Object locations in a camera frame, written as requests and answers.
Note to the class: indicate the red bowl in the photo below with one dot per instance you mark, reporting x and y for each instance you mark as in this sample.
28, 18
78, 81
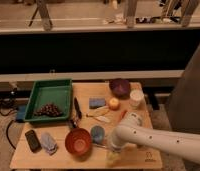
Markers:
78, 142

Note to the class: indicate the black phone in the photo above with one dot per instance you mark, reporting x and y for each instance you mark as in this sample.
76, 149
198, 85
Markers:
33, 141

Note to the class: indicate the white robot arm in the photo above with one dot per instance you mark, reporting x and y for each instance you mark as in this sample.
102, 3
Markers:
130, 130

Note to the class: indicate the white cup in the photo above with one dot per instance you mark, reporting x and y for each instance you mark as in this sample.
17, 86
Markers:
136, 97

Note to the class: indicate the blue sponge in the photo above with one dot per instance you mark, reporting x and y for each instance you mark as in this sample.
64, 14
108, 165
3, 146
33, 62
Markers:
96, 102

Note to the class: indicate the grey crumpled cloth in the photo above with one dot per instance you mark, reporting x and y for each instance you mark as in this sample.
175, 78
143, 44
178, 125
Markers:
48, 143

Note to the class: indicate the wooden table board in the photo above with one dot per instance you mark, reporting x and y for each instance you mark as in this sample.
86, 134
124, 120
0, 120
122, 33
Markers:
131, 158

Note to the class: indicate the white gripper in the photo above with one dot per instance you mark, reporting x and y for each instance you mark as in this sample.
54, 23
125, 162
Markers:
113, 156

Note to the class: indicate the green plastic tray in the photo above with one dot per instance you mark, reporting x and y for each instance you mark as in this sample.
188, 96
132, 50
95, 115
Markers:
57, 92

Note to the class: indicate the blue box on floor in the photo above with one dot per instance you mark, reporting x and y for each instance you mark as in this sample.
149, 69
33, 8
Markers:
20, 114

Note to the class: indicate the white plastic utensil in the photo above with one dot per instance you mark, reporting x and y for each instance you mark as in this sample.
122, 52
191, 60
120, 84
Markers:
99, 114

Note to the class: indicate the blue round cup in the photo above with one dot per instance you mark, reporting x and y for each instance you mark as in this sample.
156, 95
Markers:
97, 134

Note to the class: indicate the purple bowl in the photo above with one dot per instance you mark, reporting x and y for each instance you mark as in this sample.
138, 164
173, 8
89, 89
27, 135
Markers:
120, 87

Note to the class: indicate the yellow apple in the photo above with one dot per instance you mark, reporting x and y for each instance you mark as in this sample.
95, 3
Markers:
114, 104

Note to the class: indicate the black marker pen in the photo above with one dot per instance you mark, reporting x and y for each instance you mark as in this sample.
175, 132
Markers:
77, 108

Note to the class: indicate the pile of brown nuts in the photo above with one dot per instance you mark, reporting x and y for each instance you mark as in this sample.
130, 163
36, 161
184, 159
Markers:
49, 109

